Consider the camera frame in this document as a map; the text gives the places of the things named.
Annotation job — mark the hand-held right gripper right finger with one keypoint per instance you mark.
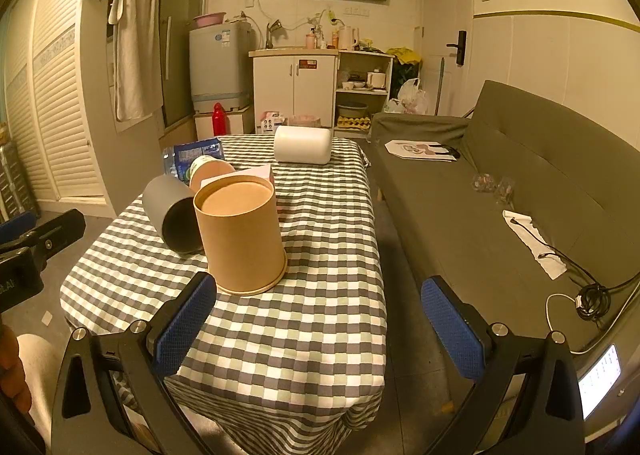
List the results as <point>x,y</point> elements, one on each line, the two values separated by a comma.
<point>452,330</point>

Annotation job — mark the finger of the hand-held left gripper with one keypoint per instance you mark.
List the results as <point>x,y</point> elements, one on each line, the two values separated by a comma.
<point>17,227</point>
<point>55,235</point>

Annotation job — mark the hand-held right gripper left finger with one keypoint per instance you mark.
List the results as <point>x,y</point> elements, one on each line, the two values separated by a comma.
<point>185,325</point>

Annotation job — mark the brown paper cup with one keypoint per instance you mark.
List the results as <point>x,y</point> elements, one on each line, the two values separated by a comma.
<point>240,245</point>

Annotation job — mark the person's left forearm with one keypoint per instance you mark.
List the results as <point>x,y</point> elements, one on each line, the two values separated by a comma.
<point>10,370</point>

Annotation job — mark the grey cup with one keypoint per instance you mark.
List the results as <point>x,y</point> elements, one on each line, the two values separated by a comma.
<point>165,207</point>

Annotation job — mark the green-rimmed cup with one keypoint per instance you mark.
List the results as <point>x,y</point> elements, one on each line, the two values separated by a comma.
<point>212,175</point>

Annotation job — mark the white cup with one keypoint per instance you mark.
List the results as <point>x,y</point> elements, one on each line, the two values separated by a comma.
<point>302,145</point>

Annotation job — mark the silver suitcase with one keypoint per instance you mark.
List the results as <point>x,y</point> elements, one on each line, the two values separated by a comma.
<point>9,175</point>

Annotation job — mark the pale cloth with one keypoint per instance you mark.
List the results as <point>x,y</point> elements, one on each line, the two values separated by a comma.
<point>37,365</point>

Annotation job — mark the green sofa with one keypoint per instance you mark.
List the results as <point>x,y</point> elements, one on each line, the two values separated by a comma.
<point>450,215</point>

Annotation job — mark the checked tablecloth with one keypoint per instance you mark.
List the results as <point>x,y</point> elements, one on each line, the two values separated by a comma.
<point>300,320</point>

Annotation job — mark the white cloth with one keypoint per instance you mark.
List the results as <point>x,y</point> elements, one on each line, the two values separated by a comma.
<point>537,247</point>

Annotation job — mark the white louvred wardrobe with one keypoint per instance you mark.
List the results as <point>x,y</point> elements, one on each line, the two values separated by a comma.
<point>55,100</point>

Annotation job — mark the clear plastic bottle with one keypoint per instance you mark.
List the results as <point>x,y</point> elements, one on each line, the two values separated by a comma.
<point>169,162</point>

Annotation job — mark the small clear plastic bag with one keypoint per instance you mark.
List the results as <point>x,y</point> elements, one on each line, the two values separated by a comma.
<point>505,191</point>
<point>481,182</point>

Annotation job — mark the lit phone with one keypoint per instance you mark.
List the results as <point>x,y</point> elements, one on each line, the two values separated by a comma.
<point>600,380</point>

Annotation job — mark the blue snack packet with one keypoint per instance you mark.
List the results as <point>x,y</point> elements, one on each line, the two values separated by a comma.
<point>200,151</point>

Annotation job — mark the pink paper sheet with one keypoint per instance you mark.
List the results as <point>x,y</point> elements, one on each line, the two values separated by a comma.
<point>257,171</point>

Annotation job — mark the printed paper bag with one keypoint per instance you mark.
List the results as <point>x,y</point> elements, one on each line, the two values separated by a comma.
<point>420,150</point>

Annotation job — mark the red bottle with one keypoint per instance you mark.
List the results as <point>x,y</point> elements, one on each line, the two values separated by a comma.
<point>219,121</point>

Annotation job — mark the white hanging towel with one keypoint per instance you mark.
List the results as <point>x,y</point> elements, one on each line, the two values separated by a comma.
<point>132,45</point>

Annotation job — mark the white washing machine stand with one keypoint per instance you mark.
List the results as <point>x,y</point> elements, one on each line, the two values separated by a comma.
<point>240,122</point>

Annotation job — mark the white printed box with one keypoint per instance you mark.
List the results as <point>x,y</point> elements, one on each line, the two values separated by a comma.
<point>272,123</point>

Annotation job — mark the egg carton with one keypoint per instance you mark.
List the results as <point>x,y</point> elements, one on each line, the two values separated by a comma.
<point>354,122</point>

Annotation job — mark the pink bin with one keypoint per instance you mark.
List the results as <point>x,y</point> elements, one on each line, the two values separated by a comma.
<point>304,120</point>

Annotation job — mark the white washing machine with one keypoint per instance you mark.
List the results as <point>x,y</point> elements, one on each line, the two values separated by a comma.
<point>220,65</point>

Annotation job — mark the white plastic bag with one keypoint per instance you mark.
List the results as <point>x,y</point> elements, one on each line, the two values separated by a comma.
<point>412,96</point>

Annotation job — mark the grey bowl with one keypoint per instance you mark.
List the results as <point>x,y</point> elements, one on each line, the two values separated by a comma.
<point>352,110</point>

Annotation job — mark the broom stick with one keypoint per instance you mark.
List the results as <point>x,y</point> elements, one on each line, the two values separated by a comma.
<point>439,85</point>

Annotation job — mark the glass door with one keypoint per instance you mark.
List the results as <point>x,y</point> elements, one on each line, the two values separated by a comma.
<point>182,25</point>

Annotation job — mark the white pot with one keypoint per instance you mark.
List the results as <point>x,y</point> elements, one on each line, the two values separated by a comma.
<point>376,80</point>

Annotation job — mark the white kitchen cabinet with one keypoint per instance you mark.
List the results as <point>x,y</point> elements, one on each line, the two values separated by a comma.
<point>292,85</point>

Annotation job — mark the pink basin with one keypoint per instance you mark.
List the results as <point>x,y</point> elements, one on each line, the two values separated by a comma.
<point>210,20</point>

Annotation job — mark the yellow plastic bag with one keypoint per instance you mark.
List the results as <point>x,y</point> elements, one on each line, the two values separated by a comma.
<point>404,56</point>

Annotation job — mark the metal faucet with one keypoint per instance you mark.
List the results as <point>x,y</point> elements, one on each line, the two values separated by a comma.
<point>270,35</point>

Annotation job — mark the white kettle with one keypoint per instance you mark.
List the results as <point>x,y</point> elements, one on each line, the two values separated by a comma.
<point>347,38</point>

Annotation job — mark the pink tumbler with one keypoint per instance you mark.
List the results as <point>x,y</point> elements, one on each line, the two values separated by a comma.
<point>311,41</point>

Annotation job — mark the white socket row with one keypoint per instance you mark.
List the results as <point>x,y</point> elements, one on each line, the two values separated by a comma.
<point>357,11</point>

